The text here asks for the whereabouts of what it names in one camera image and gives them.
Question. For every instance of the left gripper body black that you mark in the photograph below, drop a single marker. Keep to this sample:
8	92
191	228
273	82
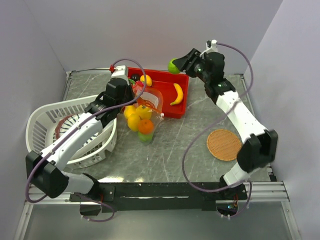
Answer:
129	96

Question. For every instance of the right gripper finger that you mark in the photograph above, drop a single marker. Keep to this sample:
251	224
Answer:
183	65
194	53

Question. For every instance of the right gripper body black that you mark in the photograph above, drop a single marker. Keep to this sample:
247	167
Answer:
197	71

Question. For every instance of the green yellow guava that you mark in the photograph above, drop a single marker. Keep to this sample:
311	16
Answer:
171	67

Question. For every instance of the yellow fruit front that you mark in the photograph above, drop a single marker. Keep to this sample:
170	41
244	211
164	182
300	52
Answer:
129	110

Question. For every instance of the yellow banana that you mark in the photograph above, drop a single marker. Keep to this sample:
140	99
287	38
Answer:
180	95

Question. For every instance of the yellow pear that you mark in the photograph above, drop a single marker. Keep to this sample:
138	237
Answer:
133	122

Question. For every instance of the yellow orange fruit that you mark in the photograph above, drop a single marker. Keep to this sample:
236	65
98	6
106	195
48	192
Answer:
144	112

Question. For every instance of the clear zip bag orange zipper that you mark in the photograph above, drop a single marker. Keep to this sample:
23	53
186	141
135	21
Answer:
152	98

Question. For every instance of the orange tangerine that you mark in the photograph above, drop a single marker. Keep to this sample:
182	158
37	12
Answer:
146	126

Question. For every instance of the green lime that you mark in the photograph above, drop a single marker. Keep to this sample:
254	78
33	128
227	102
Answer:
145	138

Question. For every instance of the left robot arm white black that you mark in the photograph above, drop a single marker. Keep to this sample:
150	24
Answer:
45	169

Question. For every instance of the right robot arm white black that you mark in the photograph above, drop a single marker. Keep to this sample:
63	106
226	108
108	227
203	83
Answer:
259	144

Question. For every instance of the pink dragon fruit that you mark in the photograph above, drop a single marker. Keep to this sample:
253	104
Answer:
137	87

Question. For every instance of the dark purple mangosteen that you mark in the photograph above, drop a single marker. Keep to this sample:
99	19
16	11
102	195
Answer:
135	77

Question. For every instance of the red plastic tray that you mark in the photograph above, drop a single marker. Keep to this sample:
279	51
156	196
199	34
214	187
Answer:
162	93

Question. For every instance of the yellow lemon back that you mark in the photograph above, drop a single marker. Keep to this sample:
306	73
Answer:
146	79

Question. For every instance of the white blue striped plate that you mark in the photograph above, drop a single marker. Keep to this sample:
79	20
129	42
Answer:
69	122

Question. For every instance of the dark red plate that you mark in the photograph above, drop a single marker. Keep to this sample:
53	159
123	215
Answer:
58	128

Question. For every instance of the white plastic basket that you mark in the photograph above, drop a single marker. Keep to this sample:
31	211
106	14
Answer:
40	132

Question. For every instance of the round woven bamboo coaster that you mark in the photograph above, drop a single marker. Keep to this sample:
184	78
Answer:
223	145

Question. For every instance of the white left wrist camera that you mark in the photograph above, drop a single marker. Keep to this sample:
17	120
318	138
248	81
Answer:
120	72

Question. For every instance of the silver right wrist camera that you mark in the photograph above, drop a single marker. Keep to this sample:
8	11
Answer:
211	46

